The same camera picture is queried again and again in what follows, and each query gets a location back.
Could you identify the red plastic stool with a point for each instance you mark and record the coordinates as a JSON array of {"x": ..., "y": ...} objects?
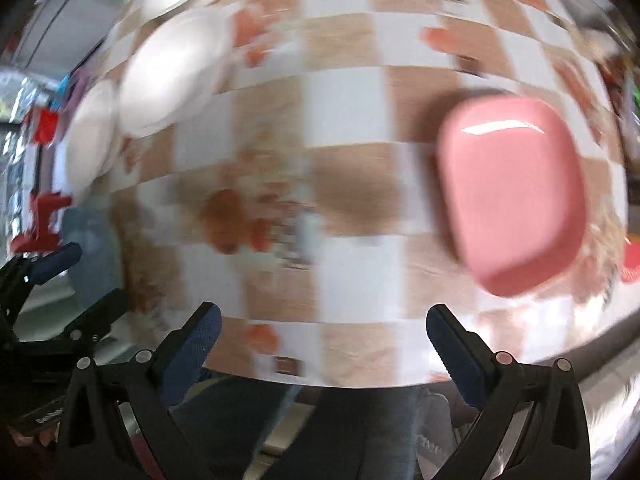
[{"x": 40, "y": 237}]

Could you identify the checkered patterned tablecloth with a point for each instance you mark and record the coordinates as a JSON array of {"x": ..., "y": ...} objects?
[{"x": 304, "y": 201}]

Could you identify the white paper bowl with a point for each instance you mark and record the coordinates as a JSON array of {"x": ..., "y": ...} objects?
[{"x": 175, "y": 71}]

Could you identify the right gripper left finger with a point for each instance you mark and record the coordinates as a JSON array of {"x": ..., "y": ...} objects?
[{"x": 94, "y": 443}]

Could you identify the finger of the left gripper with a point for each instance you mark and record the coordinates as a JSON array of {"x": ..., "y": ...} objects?
[
  {"x": 80, "y": 336},
  {"x": 20, "y": 275}
]

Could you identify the pink square plate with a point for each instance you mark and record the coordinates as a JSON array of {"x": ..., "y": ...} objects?
[{"x": 514, "y": 191}]

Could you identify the white cabinet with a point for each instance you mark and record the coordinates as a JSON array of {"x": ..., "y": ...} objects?
[{"x": 59, "y": 34}]

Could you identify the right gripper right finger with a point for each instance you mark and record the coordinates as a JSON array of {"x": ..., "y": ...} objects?
[{"x": 554, "y": 441}]

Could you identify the red plastic basin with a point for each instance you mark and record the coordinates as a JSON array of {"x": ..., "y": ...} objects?
[{"x": 44, "y": 124}]

